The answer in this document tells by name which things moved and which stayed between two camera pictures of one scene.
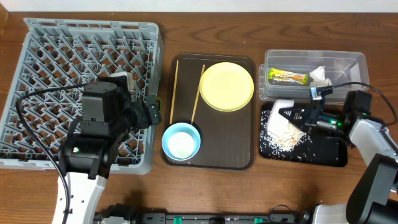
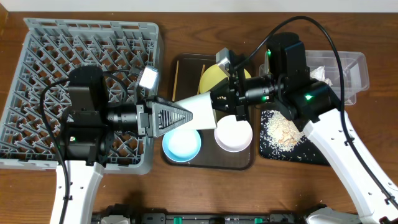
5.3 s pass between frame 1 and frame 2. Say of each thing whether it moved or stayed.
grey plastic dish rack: stayed
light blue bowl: stayed
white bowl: moved
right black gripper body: moved
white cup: moved
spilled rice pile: stayed
